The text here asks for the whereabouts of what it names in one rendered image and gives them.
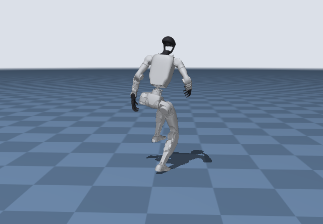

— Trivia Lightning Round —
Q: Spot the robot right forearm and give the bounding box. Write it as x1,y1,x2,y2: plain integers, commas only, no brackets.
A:
185,77,192,91

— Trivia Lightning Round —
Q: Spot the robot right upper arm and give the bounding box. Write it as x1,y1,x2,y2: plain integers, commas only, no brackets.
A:
173,58,191,85

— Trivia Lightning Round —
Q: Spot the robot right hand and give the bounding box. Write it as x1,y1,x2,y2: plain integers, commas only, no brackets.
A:
183,86,191,97

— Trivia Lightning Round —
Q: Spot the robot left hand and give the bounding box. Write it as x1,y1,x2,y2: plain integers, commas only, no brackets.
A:
131,93,139,111

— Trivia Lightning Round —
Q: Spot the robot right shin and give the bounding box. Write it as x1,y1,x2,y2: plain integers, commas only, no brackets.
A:
159,133,179,166

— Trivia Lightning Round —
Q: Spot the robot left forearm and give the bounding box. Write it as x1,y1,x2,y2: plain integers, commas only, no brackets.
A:
130,76,140,97

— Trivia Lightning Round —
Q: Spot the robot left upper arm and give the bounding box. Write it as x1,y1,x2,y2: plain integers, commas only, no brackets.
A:
135,55,153,80

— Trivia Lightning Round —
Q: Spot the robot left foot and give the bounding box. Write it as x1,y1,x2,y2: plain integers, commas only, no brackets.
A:
152,134,166,142

